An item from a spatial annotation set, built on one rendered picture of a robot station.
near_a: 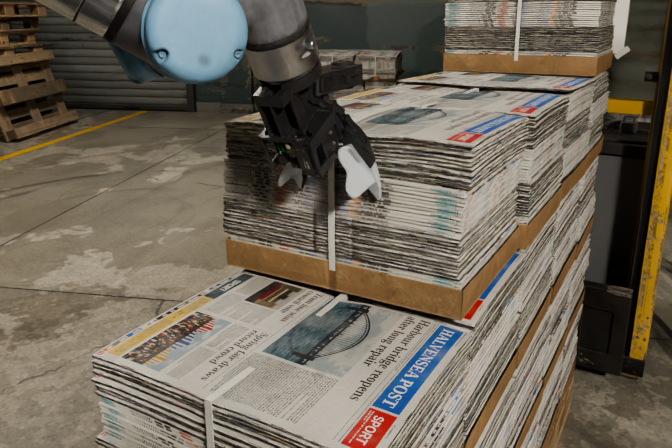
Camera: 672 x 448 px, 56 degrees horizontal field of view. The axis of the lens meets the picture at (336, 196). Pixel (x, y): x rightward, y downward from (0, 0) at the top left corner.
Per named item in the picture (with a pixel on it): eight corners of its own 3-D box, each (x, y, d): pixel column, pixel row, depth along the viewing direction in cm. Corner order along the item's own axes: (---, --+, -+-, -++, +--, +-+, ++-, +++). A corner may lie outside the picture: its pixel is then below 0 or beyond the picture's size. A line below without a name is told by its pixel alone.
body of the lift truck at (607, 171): (450, 319, 258) (461, 126, 235) (489, 273, 303) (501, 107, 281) (635, 364, 225) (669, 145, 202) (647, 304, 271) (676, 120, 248)
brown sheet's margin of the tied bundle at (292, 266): (225, 264, 97) (224, 238, 96) (320, 214, 121) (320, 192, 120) (313, 285, 89) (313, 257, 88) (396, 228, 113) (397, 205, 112)
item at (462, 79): (396, 83, 139) (396, 78, 139) (444, 73, 162) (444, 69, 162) (571, 94, 121) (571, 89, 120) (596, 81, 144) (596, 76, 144)
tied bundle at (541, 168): (325, 218, 121) (325, 98, 114) (390, 183, 145) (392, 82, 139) (525, 254, 103) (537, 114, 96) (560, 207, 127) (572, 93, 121)
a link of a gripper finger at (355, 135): (352, 175, 78) (308, 124, 75) (358, 166, 79) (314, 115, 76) (378, 166, 75) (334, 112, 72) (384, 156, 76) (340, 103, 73)
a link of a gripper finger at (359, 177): (363, 225, 78) (316, 172, 74) (381, 192, 81) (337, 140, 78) (380, 220, 75) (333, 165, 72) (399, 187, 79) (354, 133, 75)
